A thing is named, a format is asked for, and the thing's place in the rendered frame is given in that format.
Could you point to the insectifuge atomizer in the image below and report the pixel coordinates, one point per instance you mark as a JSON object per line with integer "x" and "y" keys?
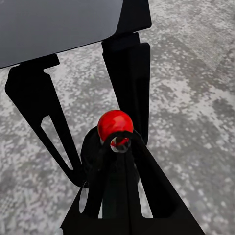
{"x": 110, "y": 122}

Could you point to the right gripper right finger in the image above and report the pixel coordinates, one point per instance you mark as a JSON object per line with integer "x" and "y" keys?
{"x": 170, "y": 214}

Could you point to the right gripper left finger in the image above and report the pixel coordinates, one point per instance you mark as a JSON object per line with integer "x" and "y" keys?
{"x": 82, "y": 218}

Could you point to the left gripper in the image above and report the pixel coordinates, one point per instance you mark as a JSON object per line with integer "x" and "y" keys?
{"x": 128, "y": 64}

